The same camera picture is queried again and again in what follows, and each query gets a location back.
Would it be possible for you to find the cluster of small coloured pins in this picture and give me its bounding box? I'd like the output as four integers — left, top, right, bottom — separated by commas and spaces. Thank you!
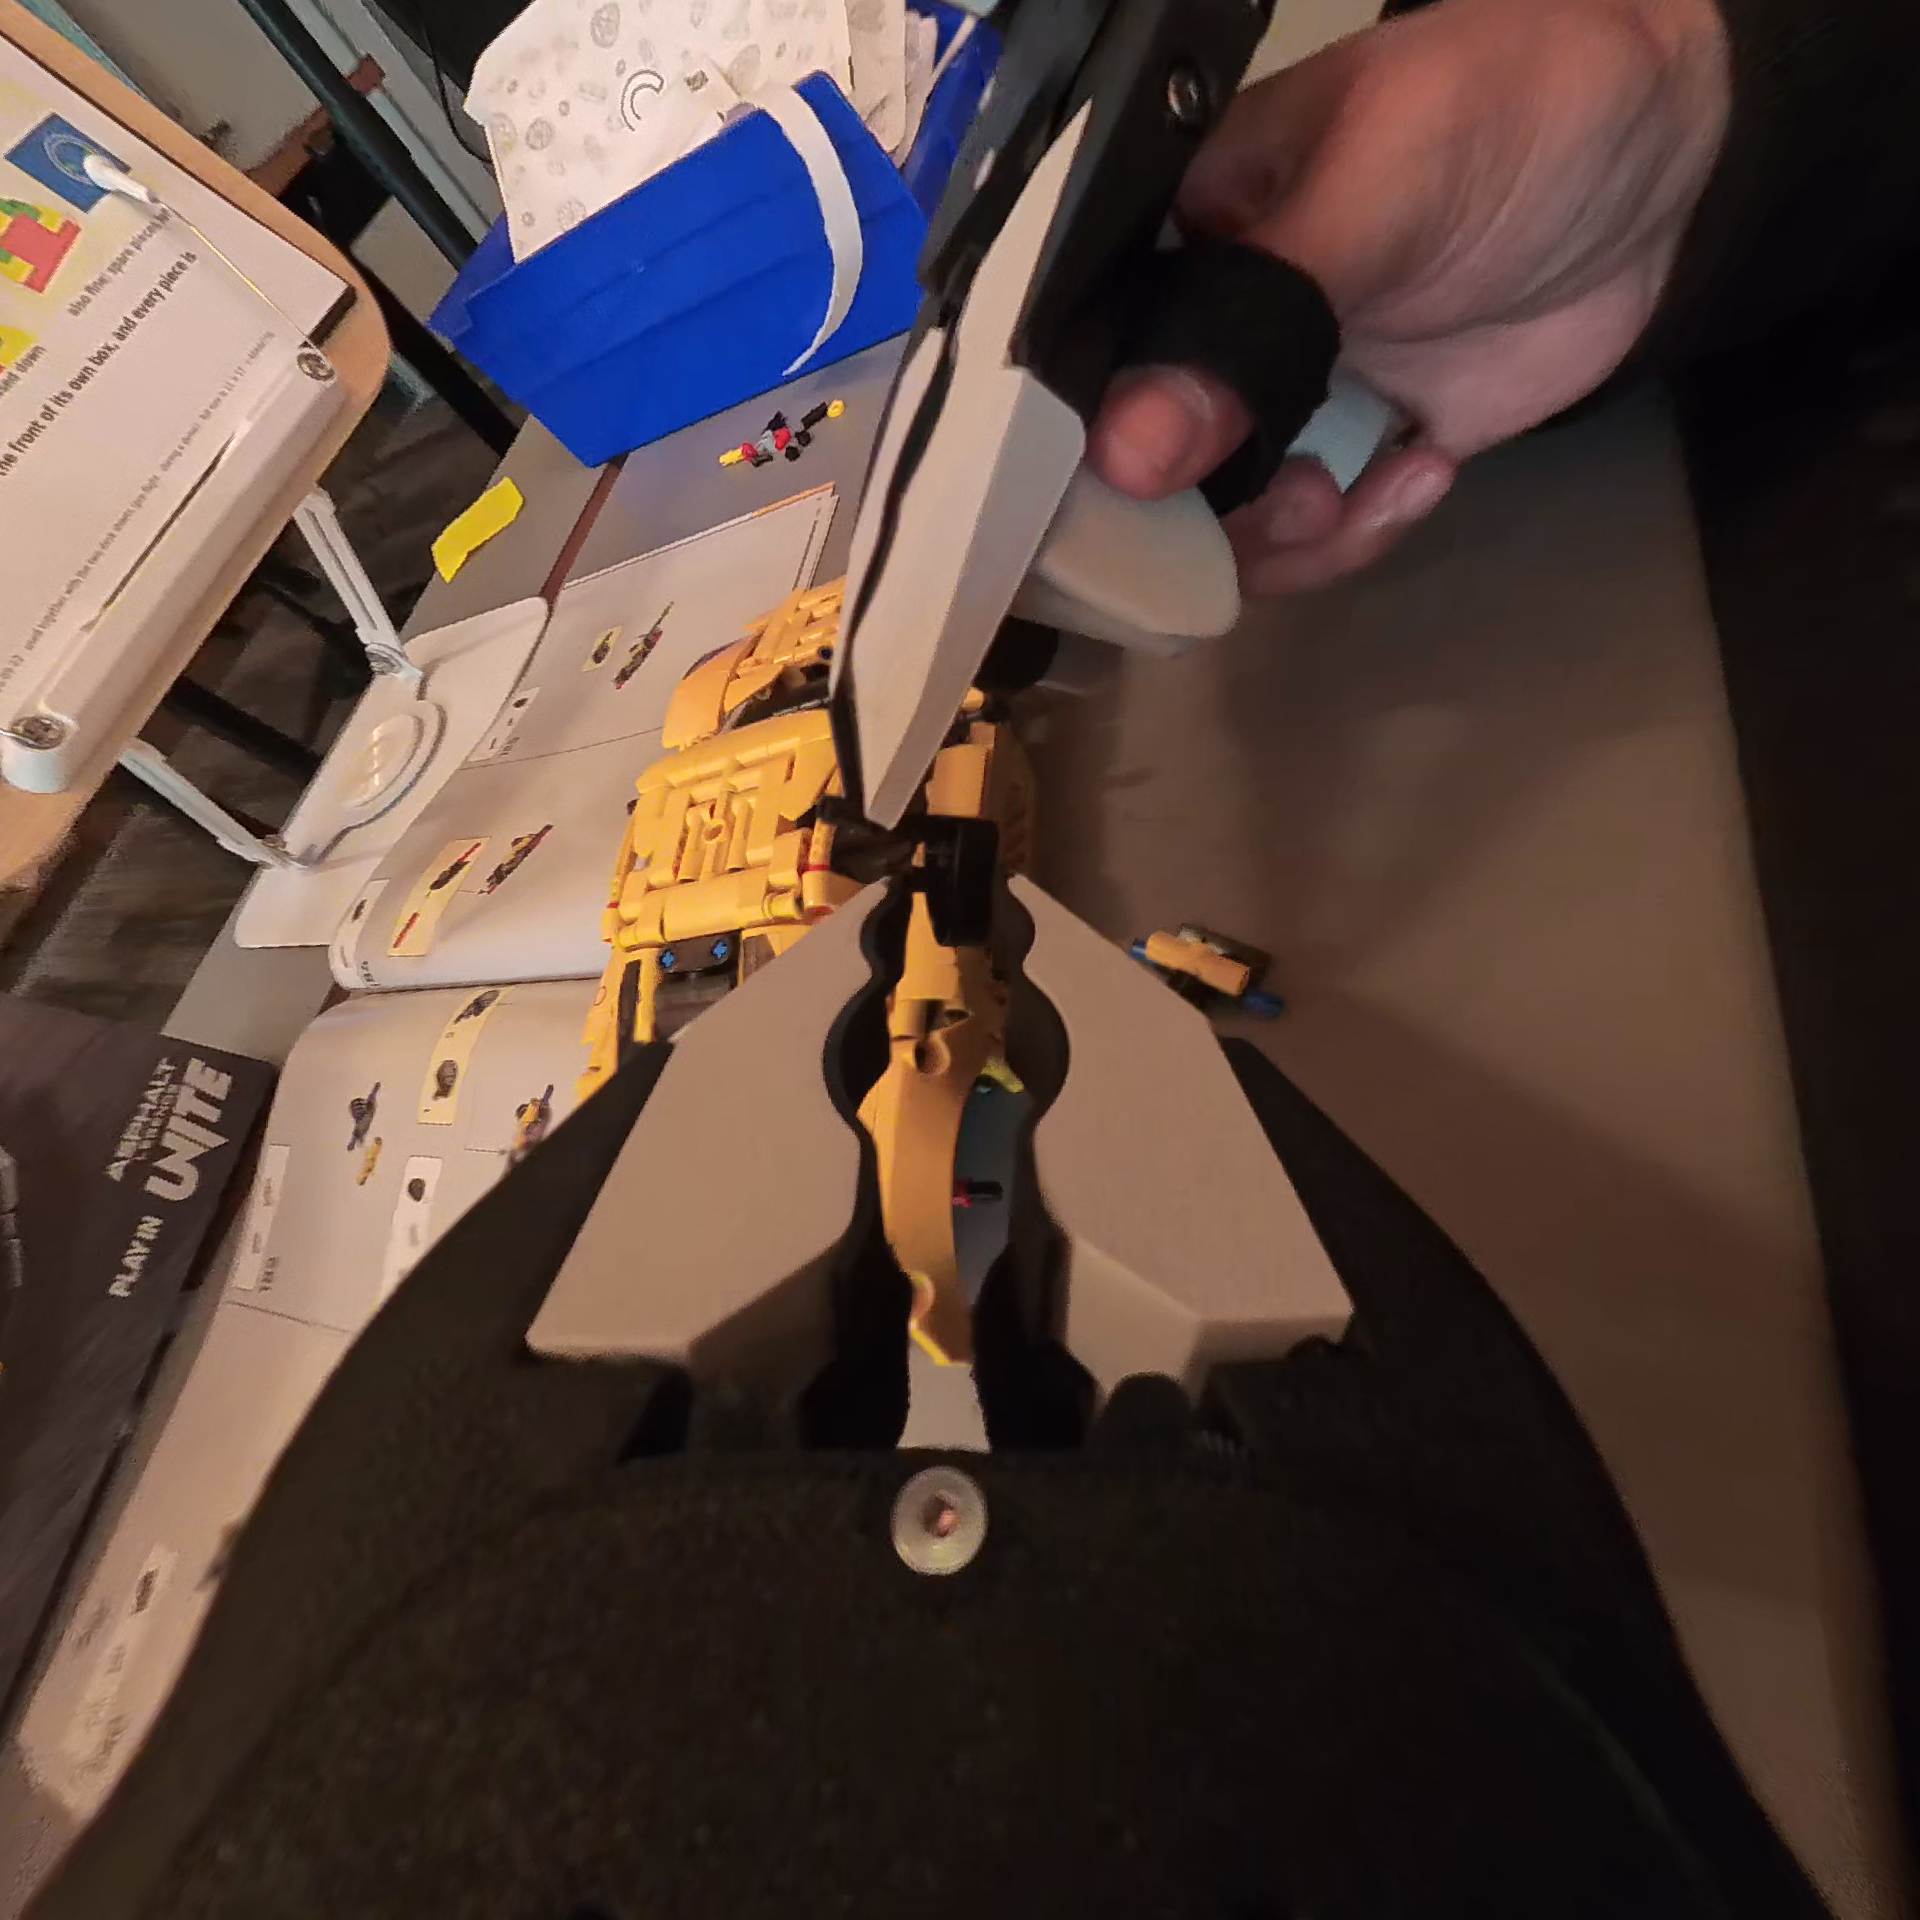
717, 397, 845, 472

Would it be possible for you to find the blue plastic bin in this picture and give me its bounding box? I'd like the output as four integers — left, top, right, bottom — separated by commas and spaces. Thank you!
901, 0, 1011, 212
427, 66, 934, 472

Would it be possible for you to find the black brick connector with pins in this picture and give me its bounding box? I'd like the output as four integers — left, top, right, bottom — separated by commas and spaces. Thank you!
918, 814, 1003, 952

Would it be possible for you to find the yellow tape piece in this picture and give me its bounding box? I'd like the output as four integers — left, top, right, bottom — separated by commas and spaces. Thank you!
433, 477, 528, 586

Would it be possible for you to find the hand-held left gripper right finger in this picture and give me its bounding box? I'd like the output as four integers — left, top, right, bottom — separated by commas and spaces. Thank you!
977, 881, 1355, 1445

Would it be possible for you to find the dark printed cardboard box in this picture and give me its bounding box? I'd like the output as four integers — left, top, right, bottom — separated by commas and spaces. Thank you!
0, 990, 280, 1712

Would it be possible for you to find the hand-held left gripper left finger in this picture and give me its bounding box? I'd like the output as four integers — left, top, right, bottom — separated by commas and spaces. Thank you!
526, 883, 906, 1442

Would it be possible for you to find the white patterned paper bag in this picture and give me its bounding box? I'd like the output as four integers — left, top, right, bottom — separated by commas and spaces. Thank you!
462, 0, 910, 260

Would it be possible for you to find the person's right forearm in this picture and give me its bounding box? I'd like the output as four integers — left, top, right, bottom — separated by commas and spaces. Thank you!
1635, 0, 1920, 429

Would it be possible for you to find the yellow toy brick car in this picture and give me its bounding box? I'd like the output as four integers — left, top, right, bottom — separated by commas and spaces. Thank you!
582, 576, 1041, 1369

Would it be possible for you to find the person's right hand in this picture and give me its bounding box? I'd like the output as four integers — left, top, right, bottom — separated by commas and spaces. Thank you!
1088, 0, 1738, 596

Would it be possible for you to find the open instruction booklet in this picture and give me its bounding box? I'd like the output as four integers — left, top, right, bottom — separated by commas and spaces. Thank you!
0, 480, 841, 1869

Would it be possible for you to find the yellow and black brick subassembly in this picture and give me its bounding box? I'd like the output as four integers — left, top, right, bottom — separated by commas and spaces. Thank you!
1131, 921, 1286, 1025

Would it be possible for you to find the white paper strip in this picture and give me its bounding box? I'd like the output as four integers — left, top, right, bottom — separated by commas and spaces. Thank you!
780, 82, 866, 380

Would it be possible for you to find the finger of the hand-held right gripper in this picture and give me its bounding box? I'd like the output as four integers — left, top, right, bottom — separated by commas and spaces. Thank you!
829, 323, 963, 781
856, 75, 1121, 827

